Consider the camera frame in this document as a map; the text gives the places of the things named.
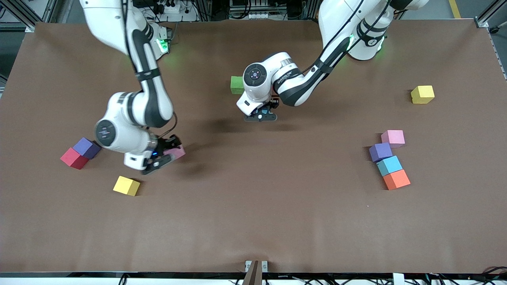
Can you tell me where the white power strip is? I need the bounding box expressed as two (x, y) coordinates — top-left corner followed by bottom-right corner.
(156, 3), (198, 22)

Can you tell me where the brown table cover sheet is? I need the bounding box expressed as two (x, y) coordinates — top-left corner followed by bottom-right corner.
(0, 20), (507, 274)

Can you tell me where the yellow foam cube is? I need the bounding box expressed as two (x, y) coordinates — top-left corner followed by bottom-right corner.
(113, 176), (141, 197)
(411, 85), (435, 105)

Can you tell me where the red foam cube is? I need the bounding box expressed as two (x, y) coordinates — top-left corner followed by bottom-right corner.
(60, 148), (90, 170)

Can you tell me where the orange foam cube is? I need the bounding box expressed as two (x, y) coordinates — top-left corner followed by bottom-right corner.
(383, 170), (411, 191)

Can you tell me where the metal table edge bracket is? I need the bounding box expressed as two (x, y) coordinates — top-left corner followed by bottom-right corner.
(245, 260), (269, 285)

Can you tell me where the purple foam cube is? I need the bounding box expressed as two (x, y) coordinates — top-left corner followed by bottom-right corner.
(72, 137), (101, 160)
(369, 142), (393, 163)

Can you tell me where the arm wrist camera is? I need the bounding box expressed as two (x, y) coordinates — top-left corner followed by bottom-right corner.
(244, 112), (278, 123)
(141, 154), (175, 176)

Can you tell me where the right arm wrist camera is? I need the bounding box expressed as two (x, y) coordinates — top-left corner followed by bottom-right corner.
(141, 154), (175, 176)

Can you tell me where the pink foam cube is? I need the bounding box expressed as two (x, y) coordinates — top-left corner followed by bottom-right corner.
(164, 146), (186, 160)
(381, 130), (406, 148)

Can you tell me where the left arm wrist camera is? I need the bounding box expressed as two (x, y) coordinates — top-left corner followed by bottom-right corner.
(244, 112), (278, 123)

